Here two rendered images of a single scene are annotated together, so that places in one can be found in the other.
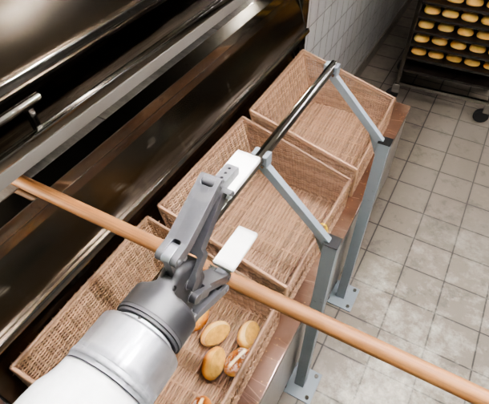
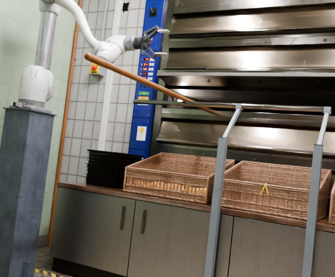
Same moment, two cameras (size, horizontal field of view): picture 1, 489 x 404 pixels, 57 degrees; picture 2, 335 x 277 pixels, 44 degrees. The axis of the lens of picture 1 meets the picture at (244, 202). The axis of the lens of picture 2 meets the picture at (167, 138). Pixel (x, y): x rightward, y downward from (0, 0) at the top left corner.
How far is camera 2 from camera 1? 2.69 m
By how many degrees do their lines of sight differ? 91
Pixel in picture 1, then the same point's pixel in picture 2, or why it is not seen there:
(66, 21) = (234, 64)
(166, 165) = (255, 145)
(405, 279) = not seen: outside the picture
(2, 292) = (178, 130)
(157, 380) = (128, 39)
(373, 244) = not seen: outside the picture
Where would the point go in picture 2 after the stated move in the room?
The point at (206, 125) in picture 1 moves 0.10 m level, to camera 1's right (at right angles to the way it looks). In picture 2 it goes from (292, 149) to (298, 148)
